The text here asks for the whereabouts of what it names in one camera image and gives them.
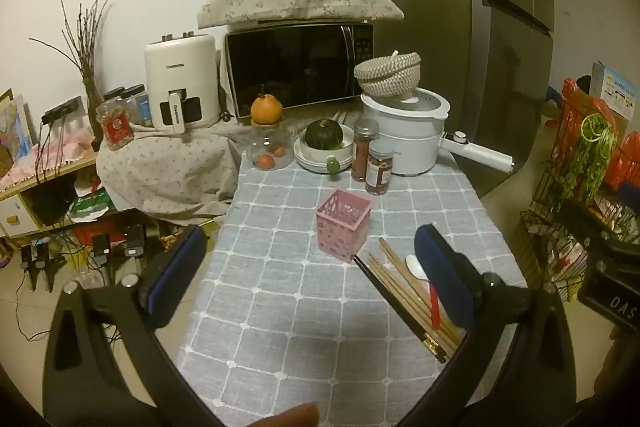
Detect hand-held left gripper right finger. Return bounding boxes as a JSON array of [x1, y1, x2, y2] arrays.
[[400, 223, 591, 427]]

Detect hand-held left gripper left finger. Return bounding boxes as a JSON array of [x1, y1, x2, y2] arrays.
[[42, 223, 221, 427]]

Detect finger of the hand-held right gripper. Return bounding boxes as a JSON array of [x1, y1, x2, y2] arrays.
[[577, 252, 640, 327], [595, 227, 640, 260]]

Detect pink perforated utensil basket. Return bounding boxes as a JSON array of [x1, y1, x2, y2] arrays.
[[315, 188, 373, 264]]

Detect person's left hand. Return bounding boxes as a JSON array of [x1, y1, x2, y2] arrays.
[[245, 402, 321, 427]]

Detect black power adapter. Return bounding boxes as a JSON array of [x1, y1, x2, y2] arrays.
[[19, 244, 37, 293], [35, 239, 66, 293], [122, 224, 146, 260], [91, 233, 112, 269]]

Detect floral table cloth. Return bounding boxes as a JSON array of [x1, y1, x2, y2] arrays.
[[96, 109, 351, 219]]

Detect green bean bunch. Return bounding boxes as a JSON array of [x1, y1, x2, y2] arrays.
[[560, 113, 621, 202]]

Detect green snack packet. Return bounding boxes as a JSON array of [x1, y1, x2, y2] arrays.
[[67, 194, 111, 223]]

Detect labelled spice jar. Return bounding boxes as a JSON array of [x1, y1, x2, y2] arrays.
[[365, 142, 396, 196]]

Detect grey checked tablecloth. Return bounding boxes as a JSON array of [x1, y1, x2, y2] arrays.
[[175, 154, 528, 427]]

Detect white electric pot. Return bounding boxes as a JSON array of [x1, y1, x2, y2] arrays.
[[361, 88, 516, 178]]

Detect tall spice jar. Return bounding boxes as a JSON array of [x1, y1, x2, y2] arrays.
[[351, 118, 381, 182]]

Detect glass jar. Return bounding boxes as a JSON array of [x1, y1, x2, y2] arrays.
[[246, 119, 294, 171]]

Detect red label jar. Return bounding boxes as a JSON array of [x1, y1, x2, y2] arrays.
[[95, 99, 135, 152]]

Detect red plastic bag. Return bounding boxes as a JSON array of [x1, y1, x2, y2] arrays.
[[560, 78, 640, 188]]

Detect dark lid jar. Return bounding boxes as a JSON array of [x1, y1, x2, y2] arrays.
[[104, 84, 151, 128]]

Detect pink cloth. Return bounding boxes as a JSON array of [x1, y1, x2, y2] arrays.
[[0, 139, 96, 192]]

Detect orange citrus fruit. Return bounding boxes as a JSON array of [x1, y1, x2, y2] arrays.
[[250, 85, 284, 125]]

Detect wooden side shelf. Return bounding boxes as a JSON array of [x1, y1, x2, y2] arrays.
[[0, 152, 121, 240]]

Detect green pumpkin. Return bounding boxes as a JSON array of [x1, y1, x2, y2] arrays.
[[305, 119, 344, 150]]

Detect white air fryer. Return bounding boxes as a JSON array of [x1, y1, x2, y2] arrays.
[[144, 32, 222, 132]]

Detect black power strip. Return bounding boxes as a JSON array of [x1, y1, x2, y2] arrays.
[[40, 97, 83, 125]]

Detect woven basket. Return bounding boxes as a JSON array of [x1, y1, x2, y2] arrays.
[[353, 50, 422, 96]]

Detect framed picture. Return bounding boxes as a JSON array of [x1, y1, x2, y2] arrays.
[[0, 89, 33, 180]]

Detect black microwave oven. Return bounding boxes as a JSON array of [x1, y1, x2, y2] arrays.
[[223, 23, 376, 118]]

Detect dried branches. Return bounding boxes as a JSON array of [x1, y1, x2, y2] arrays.
[[29, 0, 111, 142]]

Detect grey refrigerator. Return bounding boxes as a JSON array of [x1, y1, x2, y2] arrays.
[[359, 0, 556, 198]]

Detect black wire rack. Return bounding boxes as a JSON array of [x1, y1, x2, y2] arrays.
[[520, 77, 640, 303]]

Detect black floor cable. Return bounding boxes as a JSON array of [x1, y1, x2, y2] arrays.
[[14, 277, 51, 344]]

